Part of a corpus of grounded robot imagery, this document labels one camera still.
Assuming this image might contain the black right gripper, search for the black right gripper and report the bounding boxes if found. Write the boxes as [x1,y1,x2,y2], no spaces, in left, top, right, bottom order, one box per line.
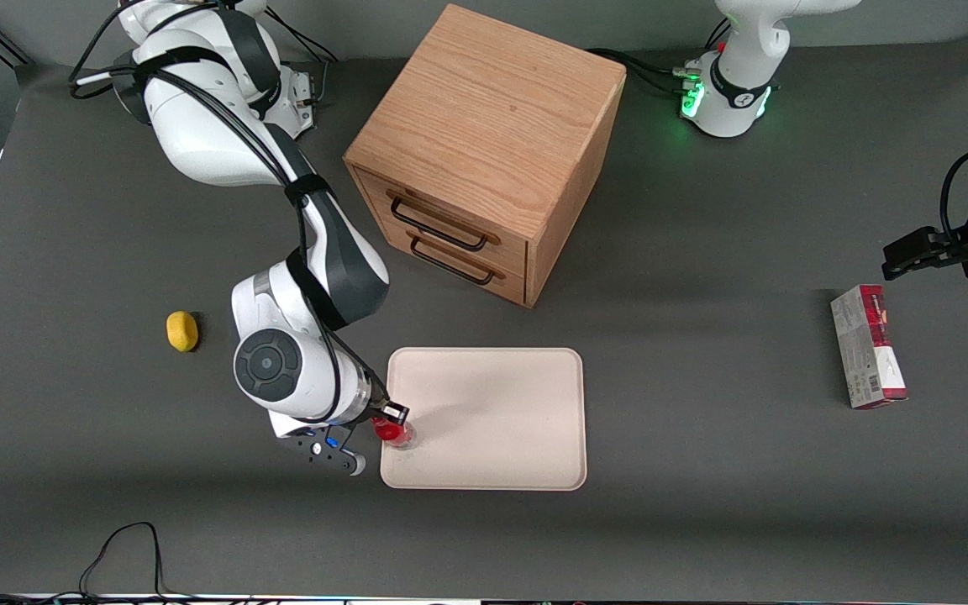
[353,381,412,424]

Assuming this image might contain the red coke bottle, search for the red coke bottle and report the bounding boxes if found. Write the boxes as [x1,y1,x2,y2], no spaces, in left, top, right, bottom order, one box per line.
[371,416,418,451]

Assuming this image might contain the beige plastic tray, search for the beige plastic tray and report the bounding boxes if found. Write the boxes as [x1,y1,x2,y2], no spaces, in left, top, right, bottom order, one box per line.
[379,346,588,492]

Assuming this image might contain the grey red carton box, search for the grey red carton box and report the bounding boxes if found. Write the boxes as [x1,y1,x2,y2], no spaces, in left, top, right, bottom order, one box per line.
[829,284,910,411]

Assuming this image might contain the yellow lemon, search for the yellow lemon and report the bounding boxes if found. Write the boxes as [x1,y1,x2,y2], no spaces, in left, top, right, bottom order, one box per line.
[166,310,200,354]

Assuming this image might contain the wooden drawer cabinet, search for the wooden drawer cabinet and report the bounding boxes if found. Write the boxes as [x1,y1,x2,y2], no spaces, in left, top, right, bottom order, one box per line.
[343,3,628,310]

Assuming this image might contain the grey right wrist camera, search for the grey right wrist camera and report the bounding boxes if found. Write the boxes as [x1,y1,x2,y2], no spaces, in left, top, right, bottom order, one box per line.
[285,424,366,478]

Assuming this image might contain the black metal drawer handle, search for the black metal drawer handle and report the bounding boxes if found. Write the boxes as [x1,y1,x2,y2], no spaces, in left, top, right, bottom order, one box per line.
[409,236,496,287]
[389,196,490,253]

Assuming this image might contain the thin black looped cable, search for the thin black looped cable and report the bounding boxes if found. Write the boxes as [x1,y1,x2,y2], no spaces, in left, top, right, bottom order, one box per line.
[0,521,283,605]

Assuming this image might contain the black left base cables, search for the black left base cables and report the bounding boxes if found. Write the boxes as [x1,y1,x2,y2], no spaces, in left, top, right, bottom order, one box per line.
[587,17,733,95]

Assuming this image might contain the black base cables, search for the black base cables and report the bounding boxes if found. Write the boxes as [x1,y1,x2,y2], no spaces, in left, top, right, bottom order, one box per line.
[264,7,345,106]
[587,17,733,95]

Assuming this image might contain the black right base cables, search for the black right base cables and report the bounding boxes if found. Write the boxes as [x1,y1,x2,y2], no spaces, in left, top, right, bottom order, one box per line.
[264,7,345,106]

